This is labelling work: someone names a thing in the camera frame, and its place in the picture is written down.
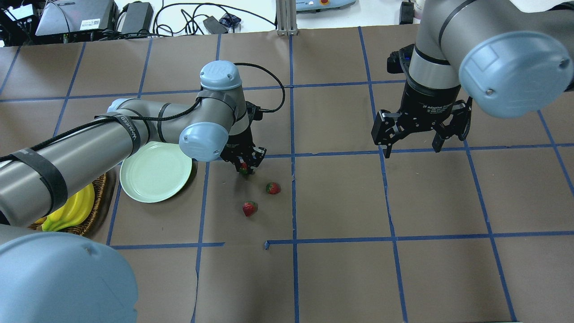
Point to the light green plate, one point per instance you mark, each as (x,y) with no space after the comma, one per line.
(155,173)

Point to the yellow banana bunch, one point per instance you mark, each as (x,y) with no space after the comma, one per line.
(72,213)

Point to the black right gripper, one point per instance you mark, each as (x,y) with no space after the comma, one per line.
(422,104)

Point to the black power brick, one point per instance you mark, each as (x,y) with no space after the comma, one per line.
(136,18)

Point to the woven wicker basket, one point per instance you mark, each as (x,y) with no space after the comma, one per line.
(85,227)

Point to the black power adapter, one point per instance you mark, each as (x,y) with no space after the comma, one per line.
(214,27)

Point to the black computer box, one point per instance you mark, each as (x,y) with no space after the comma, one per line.
(76,17)

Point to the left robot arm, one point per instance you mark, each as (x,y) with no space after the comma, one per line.
(56,277)

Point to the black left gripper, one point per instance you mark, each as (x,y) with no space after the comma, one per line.
(239,142)

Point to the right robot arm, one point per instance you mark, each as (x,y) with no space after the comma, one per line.
(486,51)

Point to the aluminium frame post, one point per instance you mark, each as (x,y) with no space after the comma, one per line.
(285,15)

